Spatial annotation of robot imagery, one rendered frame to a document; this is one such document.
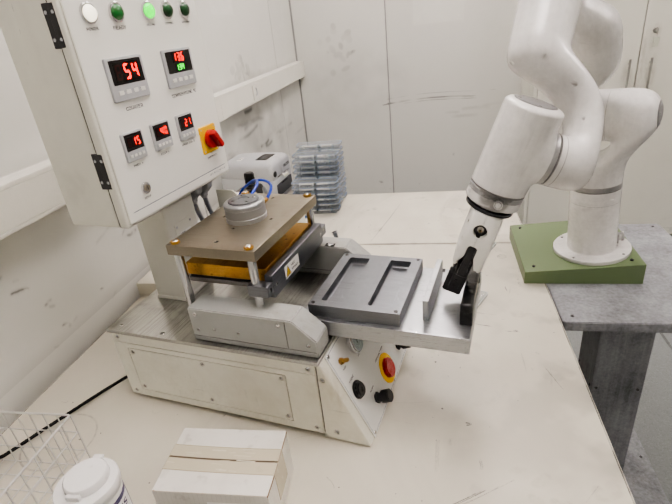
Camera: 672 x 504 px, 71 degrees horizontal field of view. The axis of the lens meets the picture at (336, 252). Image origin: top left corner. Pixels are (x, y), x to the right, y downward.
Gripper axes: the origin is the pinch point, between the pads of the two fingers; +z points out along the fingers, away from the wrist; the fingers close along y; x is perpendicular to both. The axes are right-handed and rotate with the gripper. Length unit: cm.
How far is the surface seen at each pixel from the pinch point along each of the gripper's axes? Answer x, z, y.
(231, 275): 37.1, 10.2, -10.4
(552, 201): -50, 55, 220
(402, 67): 65, 13, 246
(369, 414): 5.0, 25.3, -13.0
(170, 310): 51, 27, -9
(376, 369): 6.9, 23.4, -3.7
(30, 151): 96, 10, 2
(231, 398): 30.3, 32.8, -17.2
